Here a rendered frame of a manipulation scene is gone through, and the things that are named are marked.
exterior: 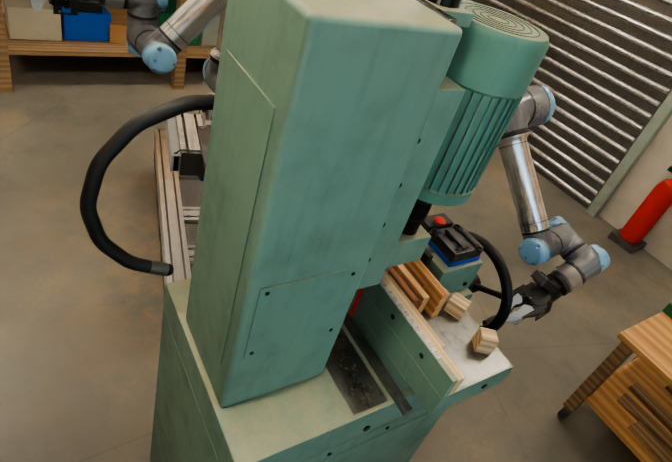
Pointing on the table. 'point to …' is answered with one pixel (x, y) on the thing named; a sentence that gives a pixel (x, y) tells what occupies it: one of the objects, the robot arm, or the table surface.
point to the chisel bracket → (410, 247)
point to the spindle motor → (483, 98)
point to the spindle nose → (416, 217)
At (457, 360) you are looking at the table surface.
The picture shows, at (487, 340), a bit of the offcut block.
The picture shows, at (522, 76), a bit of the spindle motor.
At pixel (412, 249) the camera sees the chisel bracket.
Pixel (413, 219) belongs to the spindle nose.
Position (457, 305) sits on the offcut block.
